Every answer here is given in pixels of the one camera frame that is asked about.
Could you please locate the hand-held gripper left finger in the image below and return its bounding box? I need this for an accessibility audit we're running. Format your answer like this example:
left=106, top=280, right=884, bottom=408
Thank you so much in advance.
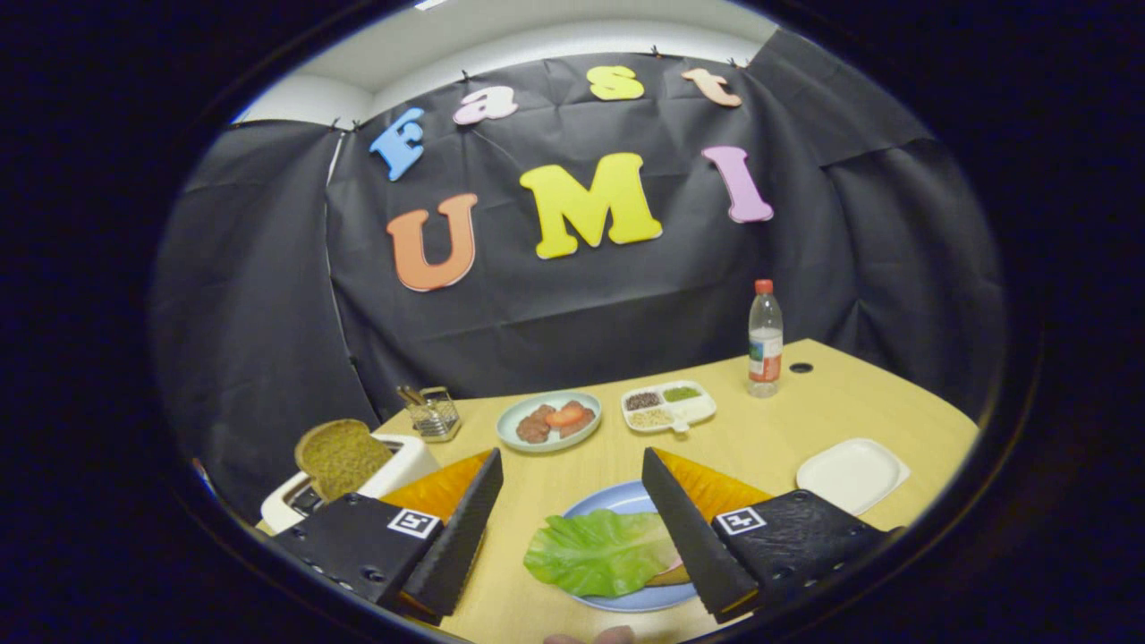
left=267, top=446, right=505, bottom=623

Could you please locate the white toaster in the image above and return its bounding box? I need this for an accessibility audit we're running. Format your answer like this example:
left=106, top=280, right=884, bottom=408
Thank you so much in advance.
left=259, top=434, right=441, bottom=536

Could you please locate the clear plastic water bottle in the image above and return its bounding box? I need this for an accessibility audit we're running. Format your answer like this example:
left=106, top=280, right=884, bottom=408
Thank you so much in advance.
left=748, top=279, right=785, bottom=399

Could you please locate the pale green round plate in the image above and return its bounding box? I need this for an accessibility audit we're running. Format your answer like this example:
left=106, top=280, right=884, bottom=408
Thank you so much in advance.
left=496, top=391, right=603, bottom=453

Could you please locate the white divided condiment tray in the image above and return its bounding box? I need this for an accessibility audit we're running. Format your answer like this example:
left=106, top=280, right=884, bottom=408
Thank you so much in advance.
left=621, top=380, right=717, bottom=436

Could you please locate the toasted bread base slice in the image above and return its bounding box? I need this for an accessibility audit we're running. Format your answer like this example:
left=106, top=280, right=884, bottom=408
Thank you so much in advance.
left=642, top=559, right=695, bottom=589

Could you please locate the wire mesh basket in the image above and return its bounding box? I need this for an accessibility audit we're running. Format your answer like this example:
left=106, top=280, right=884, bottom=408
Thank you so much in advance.
left=401, top=386, right=462, bottom=445

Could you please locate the brown meat patty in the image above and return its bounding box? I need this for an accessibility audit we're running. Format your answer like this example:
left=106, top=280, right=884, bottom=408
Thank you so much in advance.
left=516, top=404, right=557, bottom=445

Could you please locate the green lettuce leaf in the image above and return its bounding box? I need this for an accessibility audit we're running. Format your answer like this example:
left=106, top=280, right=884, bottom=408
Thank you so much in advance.
left=523, top=508, right=683, bottom=598

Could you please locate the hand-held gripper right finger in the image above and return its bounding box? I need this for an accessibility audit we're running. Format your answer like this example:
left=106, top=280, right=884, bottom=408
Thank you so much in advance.
left=640, top=446, right=895, bottom=625

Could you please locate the brown bread slice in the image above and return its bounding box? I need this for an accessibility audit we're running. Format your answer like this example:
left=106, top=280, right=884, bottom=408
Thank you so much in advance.
left=294, top=419, right=394, bottom=502

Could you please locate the white square plate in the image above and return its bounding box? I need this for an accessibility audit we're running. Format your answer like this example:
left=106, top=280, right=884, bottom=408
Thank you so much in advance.
left=795, top=437, right=912, bottom=517

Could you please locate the blue round plate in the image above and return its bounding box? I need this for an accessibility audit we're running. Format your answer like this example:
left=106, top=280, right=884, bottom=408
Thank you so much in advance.
left=562, top=480, right=718, bottom=614

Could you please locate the black backdrop cloth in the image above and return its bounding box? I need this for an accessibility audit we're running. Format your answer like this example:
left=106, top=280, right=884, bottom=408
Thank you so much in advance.
left=148, top=27, right=1007, bottom=529

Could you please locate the red tomato slice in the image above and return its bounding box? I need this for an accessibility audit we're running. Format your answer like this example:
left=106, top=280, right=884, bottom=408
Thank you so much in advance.
left=546, top=400, right=597, bottom=438

